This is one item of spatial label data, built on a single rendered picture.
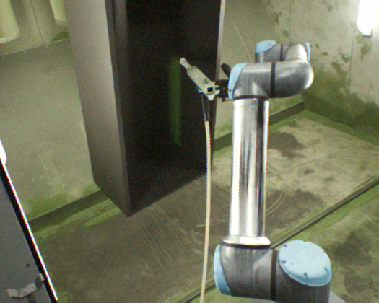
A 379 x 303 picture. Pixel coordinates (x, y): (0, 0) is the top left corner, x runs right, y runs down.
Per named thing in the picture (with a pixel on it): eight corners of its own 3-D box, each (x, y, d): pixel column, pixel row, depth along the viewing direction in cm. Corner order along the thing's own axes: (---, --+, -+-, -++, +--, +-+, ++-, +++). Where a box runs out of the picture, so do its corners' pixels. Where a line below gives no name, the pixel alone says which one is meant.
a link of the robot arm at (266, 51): (281, 38, 186) (281, 65, 192) (255, 40, 189) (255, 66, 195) (280, 43, 178) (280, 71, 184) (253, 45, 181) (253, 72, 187)
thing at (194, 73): (219, 129, 183) (214, 80, 172) (208, 131, 182) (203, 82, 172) (191, 94, 225) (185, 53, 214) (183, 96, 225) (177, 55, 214)
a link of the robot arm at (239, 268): (269, 306, 119) (276, 54, 127) (210, 299, 124) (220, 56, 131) (272, 294, 134) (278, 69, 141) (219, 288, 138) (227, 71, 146)
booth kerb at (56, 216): (18, 242, 275) (12, 227, 269) (17, 241, 277) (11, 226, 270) (304, 112, 391) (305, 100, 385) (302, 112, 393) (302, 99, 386)
